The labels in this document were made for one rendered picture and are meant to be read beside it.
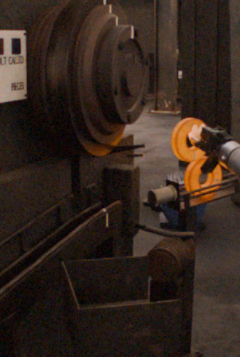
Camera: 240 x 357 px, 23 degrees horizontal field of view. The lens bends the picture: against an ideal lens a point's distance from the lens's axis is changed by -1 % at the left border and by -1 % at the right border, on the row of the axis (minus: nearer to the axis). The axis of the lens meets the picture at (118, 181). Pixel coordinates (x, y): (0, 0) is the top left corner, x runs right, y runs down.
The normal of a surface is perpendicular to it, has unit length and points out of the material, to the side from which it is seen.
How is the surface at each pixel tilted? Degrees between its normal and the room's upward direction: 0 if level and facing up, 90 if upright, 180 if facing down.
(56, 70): 84
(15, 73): 90
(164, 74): 90
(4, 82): 90
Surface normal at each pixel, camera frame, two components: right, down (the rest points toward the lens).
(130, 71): 0.92, 0.09
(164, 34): -0.39, 0.21
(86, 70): 0.07, 0.11
